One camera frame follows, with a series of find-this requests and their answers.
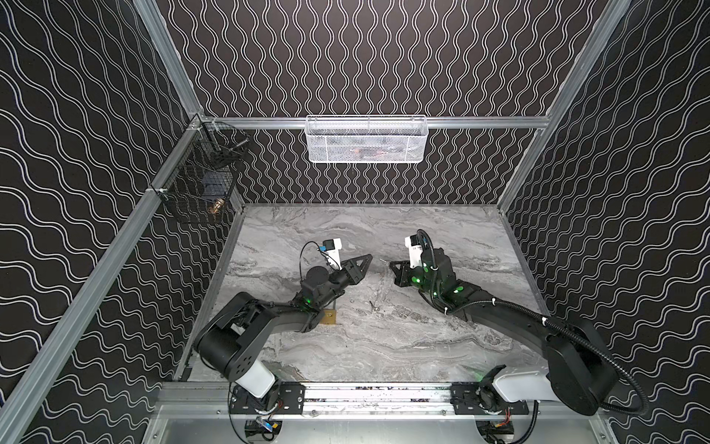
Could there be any brass padlock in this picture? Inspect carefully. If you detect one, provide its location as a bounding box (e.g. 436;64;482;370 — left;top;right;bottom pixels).
320;302;338;325

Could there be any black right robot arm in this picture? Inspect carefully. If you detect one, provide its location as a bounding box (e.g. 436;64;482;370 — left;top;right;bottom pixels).
388;248;621;416

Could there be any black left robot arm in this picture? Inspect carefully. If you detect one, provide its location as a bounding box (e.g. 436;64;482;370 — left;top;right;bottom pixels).
192;255;373;400

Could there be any aluminium back crossbar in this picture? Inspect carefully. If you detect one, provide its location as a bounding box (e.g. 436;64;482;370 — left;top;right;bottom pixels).
203;115;551;131

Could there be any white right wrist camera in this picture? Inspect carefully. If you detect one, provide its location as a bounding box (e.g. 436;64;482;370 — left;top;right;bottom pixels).
405;234;423;268

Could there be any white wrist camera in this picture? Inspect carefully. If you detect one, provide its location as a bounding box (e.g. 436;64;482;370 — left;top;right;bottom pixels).
319;238;342;270
405;234;423;268

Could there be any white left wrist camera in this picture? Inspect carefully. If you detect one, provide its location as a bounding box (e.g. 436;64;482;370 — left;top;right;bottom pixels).
319;238;342;270

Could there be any white mesh wall basket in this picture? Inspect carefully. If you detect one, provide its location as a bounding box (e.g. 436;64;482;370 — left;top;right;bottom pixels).
304;123;429;164

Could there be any black wire wall basket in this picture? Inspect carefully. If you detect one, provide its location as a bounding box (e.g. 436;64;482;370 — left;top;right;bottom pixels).
158;122;251;227

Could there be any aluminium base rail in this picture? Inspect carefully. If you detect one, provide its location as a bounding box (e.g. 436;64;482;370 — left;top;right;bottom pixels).
157;381;603;420

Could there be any aluminium left side rail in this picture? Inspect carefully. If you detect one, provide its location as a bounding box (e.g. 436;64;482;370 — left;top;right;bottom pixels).
1;115;203;443

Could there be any aluminium right corner post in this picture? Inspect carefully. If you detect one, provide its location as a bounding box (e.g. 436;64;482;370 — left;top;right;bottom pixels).
497;0;630;215

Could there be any aluminium corner frame post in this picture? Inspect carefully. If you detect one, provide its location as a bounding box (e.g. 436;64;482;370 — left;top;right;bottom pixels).
134;0;203;116

